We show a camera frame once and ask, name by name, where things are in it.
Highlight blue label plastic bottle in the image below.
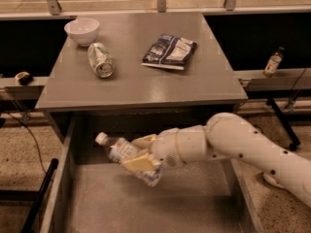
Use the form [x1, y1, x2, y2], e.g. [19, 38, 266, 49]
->
[95, 132, 163, 186]

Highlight black metal table leg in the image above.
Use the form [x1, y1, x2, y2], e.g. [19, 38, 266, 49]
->
[20, 158, 58, 233]

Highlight grey cabinet counter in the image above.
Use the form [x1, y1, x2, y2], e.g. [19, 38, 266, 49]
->
[36, 12, 247, 117]

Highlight green white soda can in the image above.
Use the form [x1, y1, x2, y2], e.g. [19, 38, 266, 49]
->
[87, 43, 114, 79]

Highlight white ceramic bowl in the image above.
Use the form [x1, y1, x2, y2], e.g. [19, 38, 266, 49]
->
[64, 18, 100, 47]

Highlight black chair base leg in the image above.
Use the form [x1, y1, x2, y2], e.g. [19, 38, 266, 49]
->
[266, 98, 300, 151]

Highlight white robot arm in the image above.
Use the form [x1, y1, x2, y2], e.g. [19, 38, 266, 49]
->
[121, 113, 311, 206]

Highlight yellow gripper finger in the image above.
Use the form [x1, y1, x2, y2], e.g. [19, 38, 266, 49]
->
[121, 152, 161, 171]
[132, 134, 156, 150]

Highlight small green label bottle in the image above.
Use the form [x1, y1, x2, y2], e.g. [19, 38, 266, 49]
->
[263, 47, 285, 78]

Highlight white red sneaker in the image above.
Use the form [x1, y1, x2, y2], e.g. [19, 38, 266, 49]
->
[262, 172, 284, 189]

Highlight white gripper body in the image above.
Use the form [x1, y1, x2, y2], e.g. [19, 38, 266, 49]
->
[151, 128, 181, 169]

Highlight open grey top drawer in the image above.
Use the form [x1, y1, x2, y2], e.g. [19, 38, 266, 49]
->
[40, 115, 263, 233]

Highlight black yellow tape measure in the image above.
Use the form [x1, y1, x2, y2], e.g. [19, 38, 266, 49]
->
[15, 72, 33, 85]

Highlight blue white chip bag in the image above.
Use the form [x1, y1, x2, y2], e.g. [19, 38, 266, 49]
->
[142, 33, 197, 70]

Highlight black cable on left floor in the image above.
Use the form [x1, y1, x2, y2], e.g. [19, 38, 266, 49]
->
[0, 110, 52, 180]

